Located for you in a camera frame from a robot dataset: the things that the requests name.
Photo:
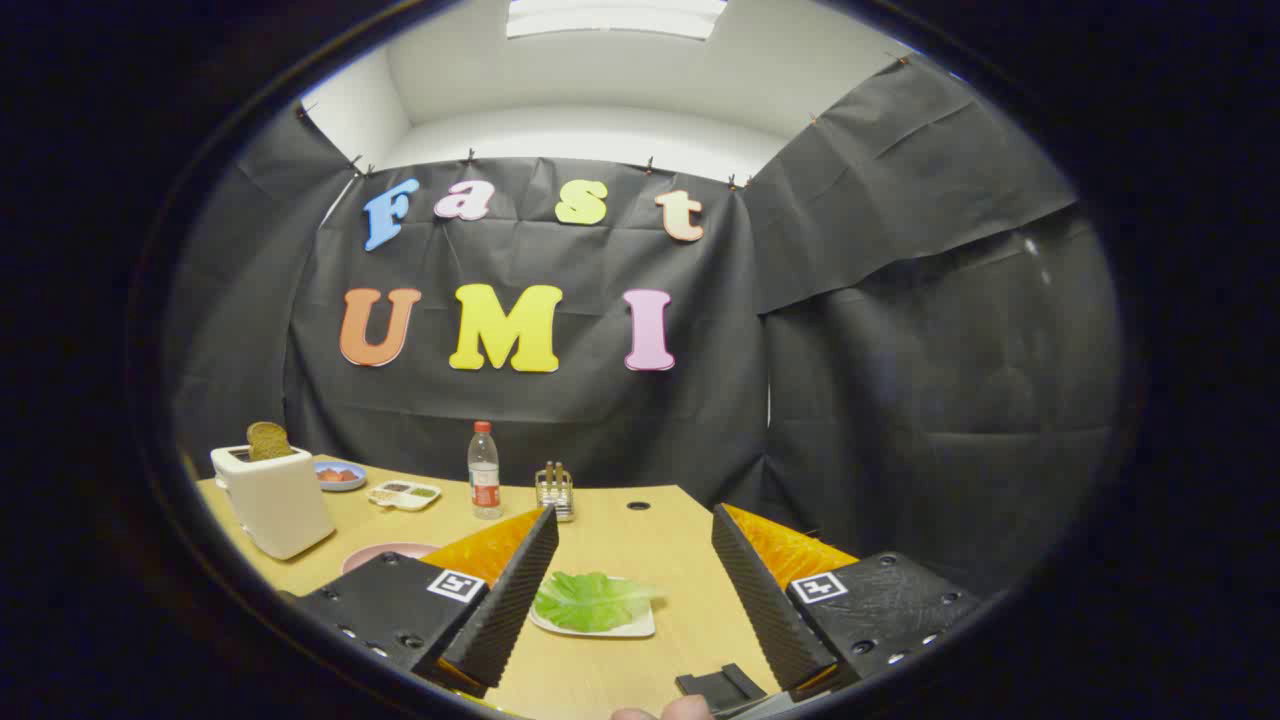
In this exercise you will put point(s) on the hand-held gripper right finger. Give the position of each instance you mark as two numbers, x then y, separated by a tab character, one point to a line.
760	600

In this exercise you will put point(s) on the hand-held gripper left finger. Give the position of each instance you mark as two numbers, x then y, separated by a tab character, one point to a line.
510	610

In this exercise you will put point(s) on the green lettuce leaf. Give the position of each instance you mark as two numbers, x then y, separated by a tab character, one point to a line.
590	600

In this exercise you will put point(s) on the brown bread slice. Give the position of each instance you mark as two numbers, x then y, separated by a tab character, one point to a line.
268	440

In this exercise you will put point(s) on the white square plate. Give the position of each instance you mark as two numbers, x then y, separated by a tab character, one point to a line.
640	626

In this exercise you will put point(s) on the clear plastic water bottle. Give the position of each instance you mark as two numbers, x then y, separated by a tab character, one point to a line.
485	480

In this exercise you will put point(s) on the pink round plate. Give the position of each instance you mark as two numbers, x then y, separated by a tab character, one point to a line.
385	552

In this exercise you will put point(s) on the white divided seasoning dish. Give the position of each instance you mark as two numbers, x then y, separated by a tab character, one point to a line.
404	495

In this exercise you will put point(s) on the black backdrop cloth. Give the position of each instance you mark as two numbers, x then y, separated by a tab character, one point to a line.
560	410

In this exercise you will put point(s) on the small blue plate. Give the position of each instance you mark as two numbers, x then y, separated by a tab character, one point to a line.
345	485

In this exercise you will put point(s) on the red food slices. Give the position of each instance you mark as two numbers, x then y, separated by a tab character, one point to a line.
338	475

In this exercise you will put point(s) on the white toaster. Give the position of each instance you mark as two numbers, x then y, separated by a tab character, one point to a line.
275	505

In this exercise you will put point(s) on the ceiling light panel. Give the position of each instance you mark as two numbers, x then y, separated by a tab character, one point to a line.
615	15

